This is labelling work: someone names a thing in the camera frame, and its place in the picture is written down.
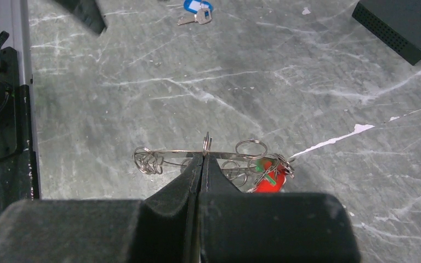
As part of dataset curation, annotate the large metal keyring disc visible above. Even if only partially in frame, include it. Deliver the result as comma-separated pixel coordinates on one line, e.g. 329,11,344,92
132,134,295,193

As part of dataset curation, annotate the red key tag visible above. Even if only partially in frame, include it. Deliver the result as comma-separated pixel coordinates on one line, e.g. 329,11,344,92
251,161,287,193

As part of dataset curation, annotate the black network switch with label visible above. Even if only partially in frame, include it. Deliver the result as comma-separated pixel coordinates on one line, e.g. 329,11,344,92
352,0,421,66

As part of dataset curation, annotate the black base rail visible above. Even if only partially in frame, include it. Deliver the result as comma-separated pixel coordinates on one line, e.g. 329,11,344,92
0,31,40,215

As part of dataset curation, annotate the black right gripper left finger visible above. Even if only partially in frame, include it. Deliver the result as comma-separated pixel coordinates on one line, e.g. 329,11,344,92
0,154,203,262

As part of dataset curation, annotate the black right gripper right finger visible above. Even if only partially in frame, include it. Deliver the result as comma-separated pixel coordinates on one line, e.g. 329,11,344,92
200,156,361,262

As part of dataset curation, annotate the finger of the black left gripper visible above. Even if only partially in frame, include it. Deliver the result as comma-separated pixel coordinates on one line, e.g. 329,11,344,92
54,0,107,35

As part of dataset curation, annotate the blue key tag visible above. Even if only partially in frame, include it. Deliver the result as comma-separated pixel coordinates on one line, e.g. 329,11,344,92
177,0,213,26

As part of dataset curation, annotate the green key tag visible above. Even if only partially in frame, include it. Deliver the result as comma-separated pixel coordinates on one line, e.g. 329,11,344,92
255,162,276,187

